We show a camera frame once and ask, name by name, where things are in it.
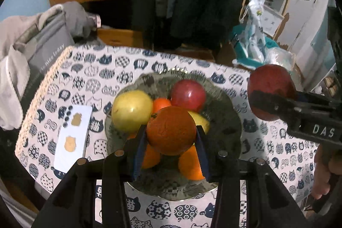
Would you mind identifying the pale blue door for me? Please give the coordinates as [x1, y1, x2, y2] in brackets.
[278, 0, 336, 84]

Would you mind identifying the grey clothes pile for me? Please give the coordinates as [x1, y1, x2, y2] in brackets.
[51, 2, 97, 39]

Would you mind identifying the wooden drawer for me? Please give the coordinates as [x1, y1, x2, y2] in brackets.
[97, 29, 145, 47]

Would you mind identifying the white patterned bin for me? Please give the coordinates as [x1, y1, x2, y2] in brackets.
[263, 7, 284, 33]

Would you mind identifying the small orange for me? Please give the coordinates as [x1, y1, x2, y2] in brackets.
[152, 98, 172, 114]
[178, 145, 206, 181]

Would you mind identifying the yellow pear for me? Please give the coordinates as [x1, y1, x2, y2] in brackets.
[111, 90, 153, 132]

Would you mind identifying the dark red apple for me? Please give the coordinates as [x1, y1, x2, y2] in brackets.
[247, 64, 297, 122]

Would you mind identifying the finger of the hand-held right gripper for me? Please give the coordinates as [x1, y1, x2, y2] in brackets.
[250, 90, 310, 132]
[294, 91, 332, 111]

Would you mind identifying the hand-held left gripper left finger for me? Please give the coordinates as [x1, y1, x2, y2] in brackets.
[31, 125, 149, 228]

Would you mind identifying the white phone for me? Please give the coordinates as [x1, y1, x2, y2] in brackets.
[53, 104, 93, 174]

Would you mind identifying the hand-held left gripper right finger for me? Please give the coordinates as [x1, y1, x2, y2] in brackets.
[196, 125, 312, 228]

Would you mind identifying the green glass plate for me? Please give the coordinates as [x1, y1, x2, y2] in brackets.
[104, 70, 243, 202]

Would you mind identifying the cat print tablecloth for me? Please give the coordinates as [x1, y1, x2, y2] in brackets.
[15, 45, 332, 228]

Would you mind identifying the clear plastic bag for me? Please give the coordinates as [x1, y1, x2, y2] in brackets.
[266, 48, 296, 71]

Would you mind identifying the person's right hand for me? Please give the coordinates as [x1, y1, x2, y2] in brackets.
[311, 146, 337, 200]

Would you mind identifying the yellow lemon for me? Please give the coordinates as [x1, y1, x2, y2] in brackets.
[187, 110, 211, 135]

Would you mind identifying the large orange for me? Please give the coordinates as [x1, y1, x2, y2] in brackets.
[141, 143, 161, 170]
[146, 106, 197, 156]

